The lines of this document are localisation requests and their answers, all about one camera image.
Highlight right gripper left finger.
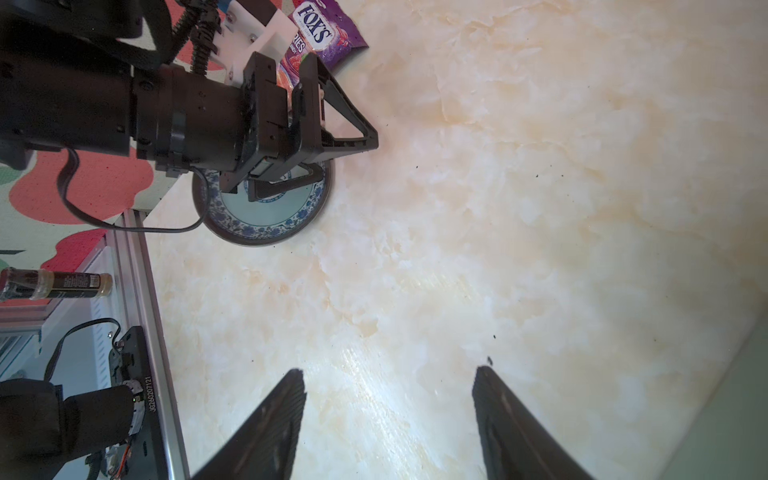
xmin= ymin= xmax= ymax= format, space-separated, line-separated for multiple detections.
xmin=194 ymin=369 xmax=307 ymax=480

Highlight purple Fox's candy bag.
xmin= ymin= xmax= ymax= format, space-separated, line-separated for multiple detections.
xmin=277 ymin=0 xmax=368 ymax=91

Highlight aluminium front rail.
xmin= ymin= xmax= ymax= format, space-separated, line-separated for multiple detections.
xmin=0 ymin=209 xmax=193 ymax=480

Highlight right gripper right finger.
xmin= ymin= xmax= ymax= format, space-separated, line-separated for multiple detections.
xmin=472 ymin=365 xmax=591 ymax=479

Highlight mint green plastic bin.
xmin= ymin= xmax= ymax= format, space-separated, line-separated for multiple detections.
xmin=661 ymin=318 xmax=767 ymax=479

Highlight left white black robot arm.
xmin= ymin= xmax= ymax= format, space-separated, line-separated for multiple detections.
xmin=1 ymin=1 xmax=378 ymax=200

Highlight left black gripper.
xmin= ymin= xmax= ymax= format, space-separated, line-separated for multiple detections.
xmin=132 ymin=53 xmax=379 ymax=202

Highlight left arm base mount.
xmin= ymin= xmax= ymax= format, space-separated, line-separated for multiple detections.
xmin=95 ymin=326 xmax=169 ymax=479

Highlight small teal patterned plate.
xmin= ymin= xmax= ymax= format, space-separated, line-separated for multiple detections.
xmin=192 ymin=162 xmax=335 ymax=246

